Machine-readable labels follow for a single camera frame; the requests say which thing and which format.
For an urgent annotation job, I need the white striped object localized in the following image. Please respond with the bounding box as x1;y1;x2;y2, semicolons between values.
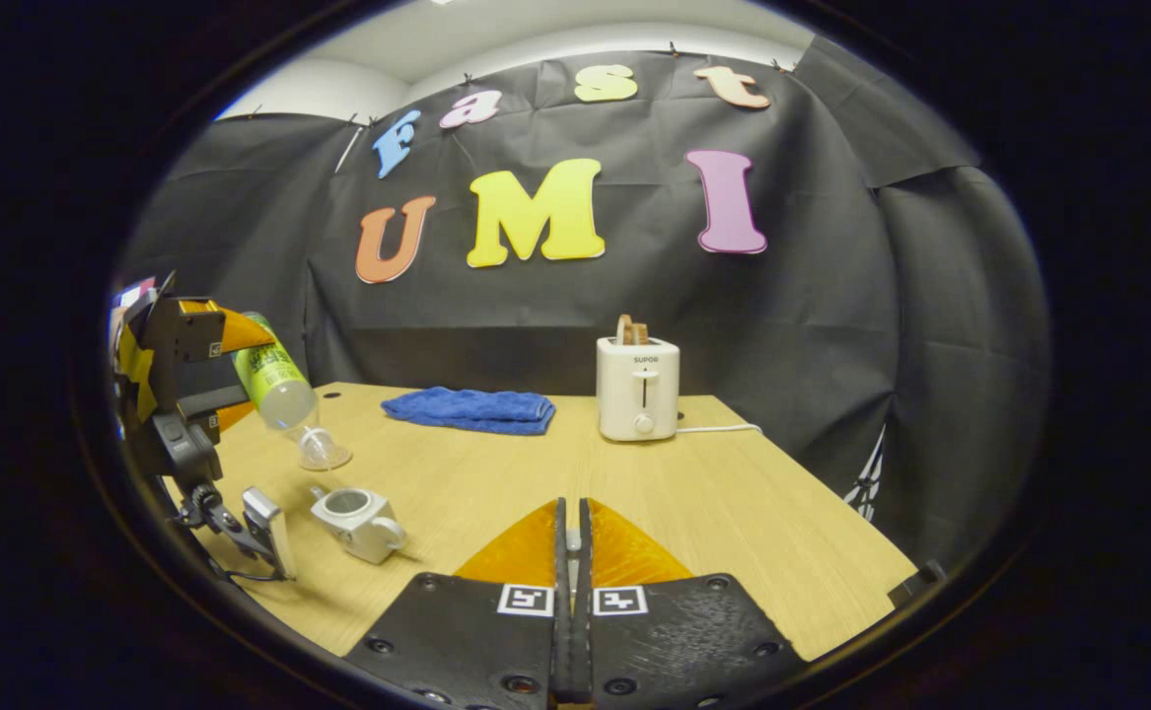
843;426;882;522

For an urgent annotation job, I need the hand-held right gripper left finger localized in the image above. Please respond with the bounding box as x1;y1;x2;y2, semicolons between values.
343;497;572;709

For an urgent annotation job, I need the blue towel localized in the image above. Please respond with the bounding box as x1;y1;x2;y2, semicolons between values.
381;387;557;437

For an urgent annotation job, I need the green label water bottle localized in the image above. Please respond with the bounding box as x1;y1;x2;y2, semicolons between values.
232;312;351;472

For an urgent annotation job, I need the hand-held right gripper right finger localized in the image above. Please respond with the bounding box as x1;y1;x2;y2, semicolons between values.
575;497;813;709

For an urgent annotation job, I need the white teacup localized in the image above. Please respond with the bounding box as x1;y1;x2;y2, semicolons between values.
309;485;408;565

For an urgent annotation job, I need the white toaster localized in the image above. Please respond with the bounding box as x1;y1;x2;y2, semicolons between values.
596;335;682;443

